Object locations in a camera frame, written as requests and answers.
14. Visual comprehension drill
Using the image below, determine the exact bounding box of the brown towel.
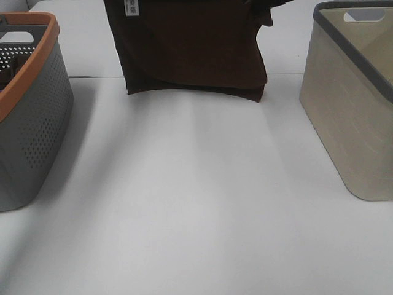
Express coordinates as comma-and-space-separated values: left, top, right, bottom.
104, 1, 273, 102

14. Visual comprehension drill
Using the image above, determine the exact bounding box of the beige basket with grey rim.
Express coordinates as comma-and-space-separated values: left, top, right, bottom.
300, 1, 392, 201

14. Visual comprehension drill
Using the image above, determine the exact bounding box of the grey basket with orange rim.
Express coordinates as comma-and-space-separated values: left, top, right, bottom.
1, 12, 74, 212

